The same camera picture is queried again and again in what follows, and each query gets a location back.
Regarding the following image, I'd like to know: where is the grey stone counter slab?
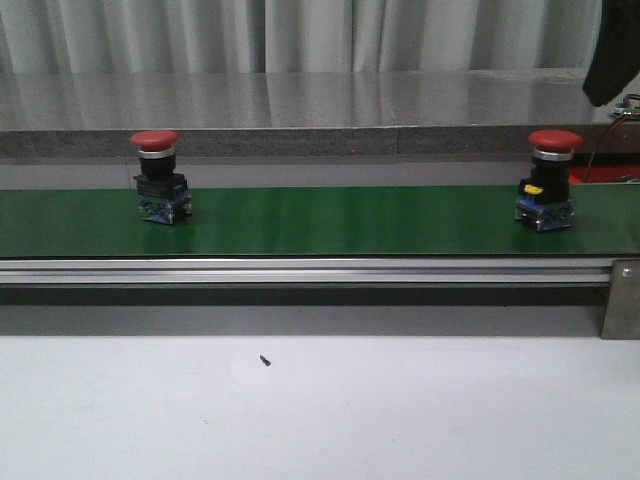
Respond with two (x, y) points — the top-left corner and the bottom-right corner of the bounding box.
(1, 69), (639, 159)

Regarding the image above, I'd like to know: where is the steel conveyor mounting bracket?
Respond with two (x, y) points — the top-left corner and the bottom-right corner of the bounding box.
(601, 259), (640, 340)

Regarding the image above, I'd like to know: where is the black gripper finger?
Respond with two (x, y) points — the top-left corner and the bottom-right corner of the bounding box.
(582, 0), (639, 107)

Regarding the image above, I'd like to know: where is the green conveyor belt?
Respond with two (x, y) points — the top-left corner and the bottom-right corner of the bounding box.
(1, 184), (639, 258)

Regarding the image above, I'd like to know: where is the red mushroom push button switch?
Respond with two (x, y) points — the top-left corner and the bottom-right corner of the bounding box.
(515, 129), (583, 232)
(130, 130), (192, 225)

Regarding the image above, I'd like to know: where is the green circuit board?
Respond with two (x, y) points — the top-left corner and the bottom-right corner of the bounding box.
(609, 95), (640, 121)

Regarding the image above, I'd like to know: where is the white pleated curtain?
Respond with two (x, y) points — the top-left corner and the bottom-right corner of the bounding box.
(1, 1), (600, 74)

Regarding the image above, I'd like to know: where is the aluminium conveyor side rail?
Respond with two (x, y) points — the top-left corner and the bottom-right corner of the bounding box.
(1, 257), (613, 286)

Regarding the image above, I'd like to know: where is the red plastic bin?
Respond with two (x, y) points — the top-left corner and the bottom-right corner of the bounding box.
(569, 153), (639, 184)

